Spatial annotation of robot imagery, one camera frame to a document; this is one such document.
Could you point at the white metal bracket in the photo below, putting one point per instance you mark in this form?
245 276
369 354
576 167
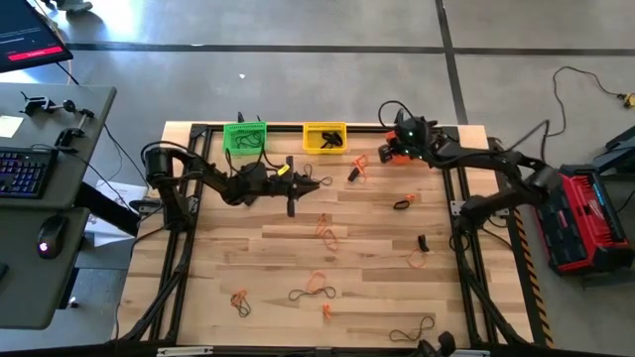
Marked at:
183 351
471 353

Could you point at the backlit black keyboard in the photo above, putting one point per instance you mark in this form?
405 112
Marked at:
25 173

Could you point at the silver corner bracket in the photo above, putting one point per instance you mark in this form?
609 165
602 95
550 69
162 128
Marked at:
455 208
193 204

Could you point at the black rounded object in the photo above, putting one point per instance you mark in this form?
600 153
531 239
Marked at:
446 342

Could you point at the red black tool case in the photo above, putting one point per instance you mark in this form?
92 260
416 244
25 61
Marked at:
580 223

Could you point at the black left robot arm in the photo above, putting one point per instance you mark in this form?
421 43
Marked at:
218 181

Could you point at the green plastic basket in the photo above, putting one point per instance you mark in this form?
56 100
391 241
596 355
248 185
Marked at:
229 149

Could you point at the yellow tape tag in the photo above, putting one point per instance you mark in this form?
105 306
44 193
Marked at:
283 170

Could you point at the white paper note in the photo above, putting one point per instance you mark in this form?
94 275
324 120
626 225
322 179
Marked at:
10 126

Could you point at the black desk clamp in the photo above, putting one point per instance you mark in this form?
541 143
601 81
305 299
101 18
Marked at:
69 134
35 104

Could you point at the wide orange rubber band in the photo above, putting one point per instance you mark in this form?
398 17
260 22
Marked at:
327 311

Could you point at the white paper sheet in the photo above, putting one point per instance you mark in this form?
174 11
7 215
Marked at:
121 191

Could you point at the black yellow hazard strip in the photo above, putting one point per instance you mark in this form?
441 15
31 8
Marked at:
530 270

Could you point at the thin black rubber band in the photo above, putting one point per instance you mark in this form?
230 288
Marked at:
325 181
243 146
420 331
312 293
245 312
255 136

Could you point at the black aluminium table frame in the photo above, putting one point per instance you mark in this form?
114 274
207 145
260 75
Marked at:
288 128

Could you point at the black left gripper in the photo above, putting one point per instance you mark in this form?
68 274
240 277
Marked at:
278 184

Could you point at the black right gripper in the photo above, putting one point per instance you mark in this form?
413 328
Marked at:
414 141

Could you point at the monitor with red bar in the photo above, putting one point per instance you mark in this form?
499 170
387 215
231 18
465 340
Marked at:
25 30

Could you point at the orange plastic basket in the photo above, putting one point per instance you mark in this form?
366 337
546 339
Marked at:
399 158

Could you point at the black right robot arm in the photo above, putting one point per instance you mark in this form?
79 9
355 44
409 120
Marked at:
496 161

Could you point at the black computer mouse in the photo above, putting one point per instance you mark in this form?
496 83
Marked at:
52 233

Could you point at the yellow plastic basket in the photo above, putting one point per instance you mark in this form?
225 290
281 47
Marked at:
310 146

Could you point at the black floor equipment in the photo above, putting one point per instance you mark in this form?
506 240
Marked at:
617 149

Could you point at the grey desk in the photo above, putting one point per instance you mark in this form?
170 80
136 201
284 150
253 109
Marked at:
30 277

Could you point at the black desk leg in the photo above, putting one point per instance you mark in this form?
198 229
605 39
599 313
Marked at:
106 208

